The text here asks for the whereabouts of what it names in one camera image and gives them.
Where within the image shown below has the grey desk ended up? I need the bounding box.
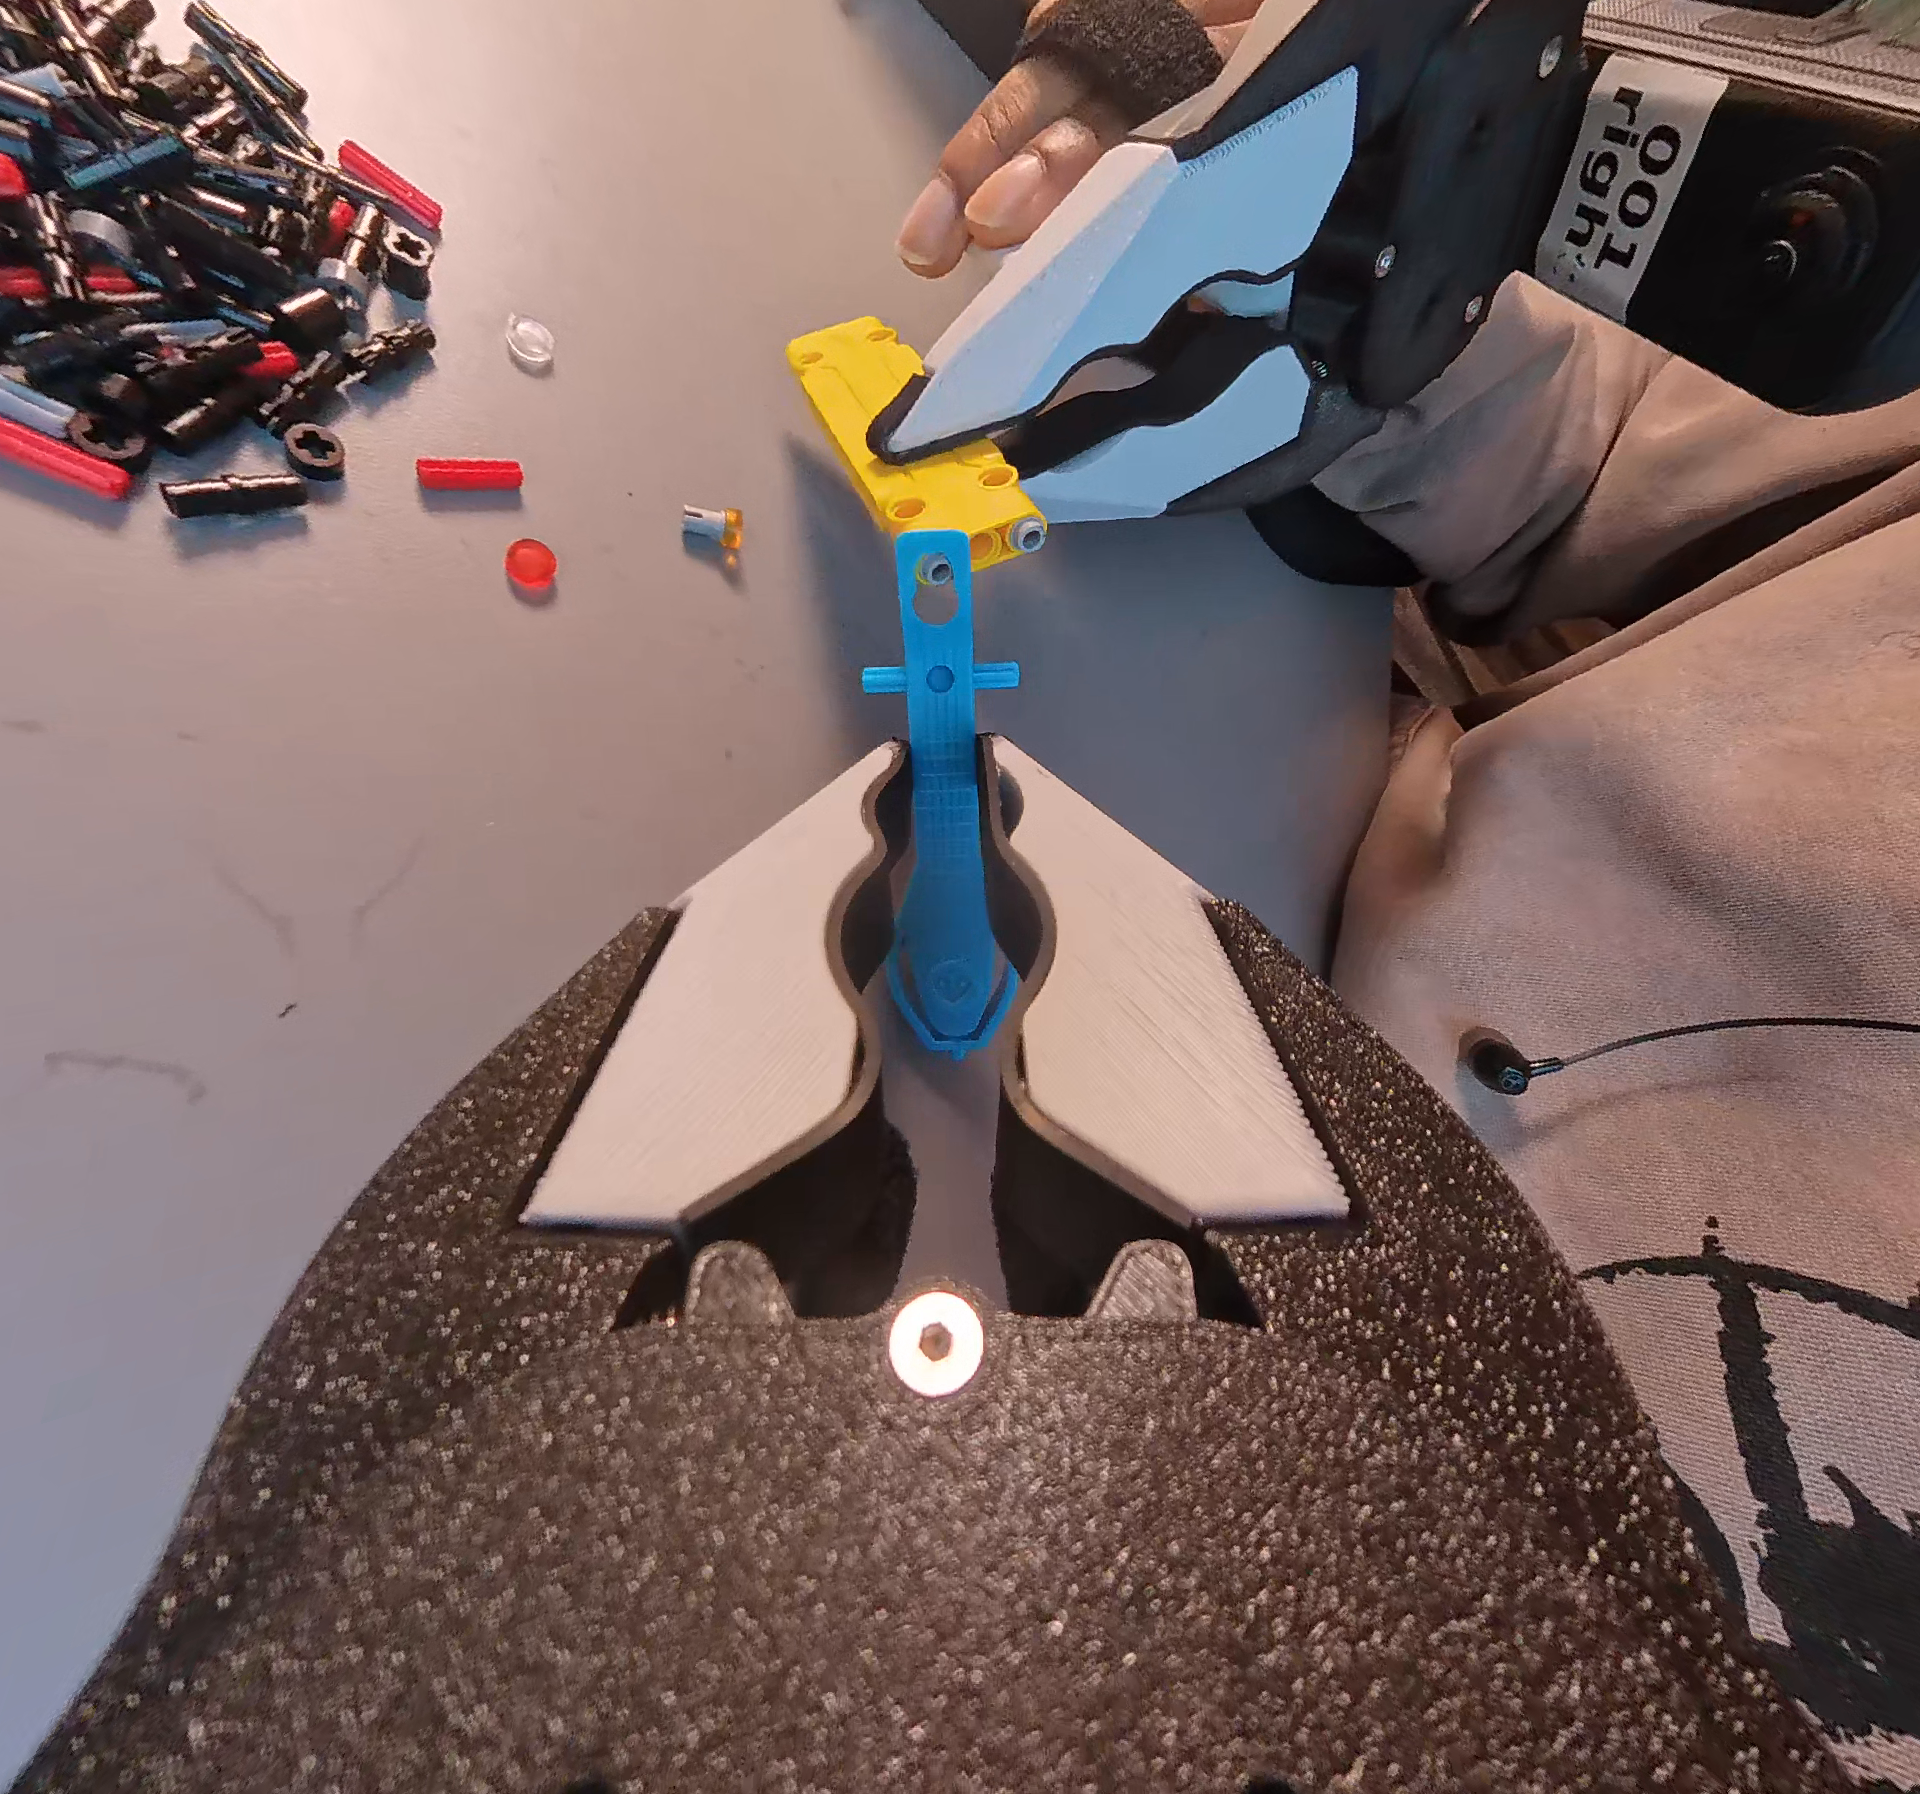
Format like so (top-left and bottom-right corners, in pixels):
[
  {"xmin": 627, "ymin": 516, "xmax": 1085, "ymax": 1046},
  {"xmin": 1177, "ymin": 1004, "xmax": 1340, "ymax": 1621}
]
[{"xmin": 0, "ymin": 0, "xmax": 1405, "ymax": 1751}]

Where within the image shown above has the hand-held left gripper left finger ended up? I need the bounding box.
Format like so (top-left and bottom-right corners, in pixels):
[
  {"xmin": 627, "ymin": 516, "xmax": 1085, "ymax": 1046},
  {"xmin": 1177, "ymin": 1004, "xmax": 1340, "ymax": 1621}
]
[{"xmin": 517, "ymin": 741, "xmax": 921, "ymax": 1323}]

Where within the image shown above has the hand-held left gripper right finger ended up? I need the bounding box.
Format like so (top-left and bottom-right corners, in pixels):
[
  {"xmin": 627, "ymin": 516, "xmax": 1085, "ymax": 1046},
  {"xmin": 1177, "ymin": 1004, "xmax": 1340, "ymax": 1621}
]
[{"xmin": 975, "ymin": 735, "xmax": 1356, "ymax": 1323}]

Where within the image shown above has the black earphone cord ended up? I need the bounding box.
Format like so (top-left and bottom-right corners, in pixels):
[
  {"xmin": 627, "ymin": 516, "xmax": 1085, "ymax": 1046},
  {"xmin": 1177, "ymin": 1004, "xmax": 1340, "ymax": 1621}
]
[{"xmin": 1463, "ymin": 1017, "xmax": 1920, "ymax": 1099}]

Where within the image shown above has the blue brick separator tool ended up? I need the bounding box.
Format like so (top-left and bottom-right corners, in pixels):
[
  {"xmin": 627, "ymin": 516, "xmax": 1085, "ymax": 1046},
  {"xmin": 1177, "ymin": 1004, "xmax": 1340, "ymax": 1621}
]
[{"xmin": 862, "ymin": 525, "xmax": 1029, "ymax": 1060}]

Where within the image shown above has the yellow perforated brick beam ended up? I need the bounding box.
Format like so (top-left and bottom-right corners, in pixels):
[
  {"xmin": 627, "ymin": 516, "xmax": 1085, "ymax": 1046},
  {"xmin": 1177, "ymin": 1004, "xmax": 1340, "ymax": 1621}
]
[{"xmin": 783, "ymin": 317, "xmax": 1051, "ymax": 573}]

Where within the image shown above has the pile of small connector pins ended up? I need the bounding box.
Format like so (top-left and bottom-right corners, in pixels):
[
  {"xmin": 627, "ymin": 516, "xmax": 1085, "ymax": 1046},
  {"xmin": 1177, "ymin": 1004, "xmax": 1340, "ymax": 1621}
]
[{"xmin": 0, "ymin": 0, "xmax": 445, "ymax": 522}]

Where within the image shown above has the person's right forearm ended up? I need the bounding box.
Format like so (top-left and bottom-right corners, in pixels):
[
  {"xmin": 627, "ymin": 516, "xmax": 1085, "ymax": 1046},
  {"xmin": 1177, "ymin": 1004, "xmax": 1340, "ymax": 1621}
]
[{"xmin": 1245, "ymin": 271, "xmax": 1920, "ymax": 641}]

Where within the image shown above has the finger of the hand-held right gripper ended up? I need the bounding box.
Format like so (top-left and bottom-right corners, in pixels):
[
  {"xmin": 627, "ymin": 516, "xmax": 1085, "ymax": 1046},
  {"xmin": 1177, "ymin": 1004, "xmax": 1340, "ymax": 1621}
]
[
  {"xmin": 993, "ymin": 331, "xmax": 1325, "ymax": 524},
  {"xmin": 867, "ymin": 67, "xmax": 1362, "ymax": 464}
]

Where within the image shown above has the person's right hand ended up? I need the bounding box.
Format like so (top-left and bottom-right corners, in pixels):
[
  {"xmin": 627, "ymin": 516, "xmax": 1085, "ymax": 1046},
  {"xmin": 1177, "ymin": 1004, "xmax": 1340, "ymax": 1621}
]
[{"xmin": 898, "ymin": 0, "xmax": 1354, "ymax": 279}]

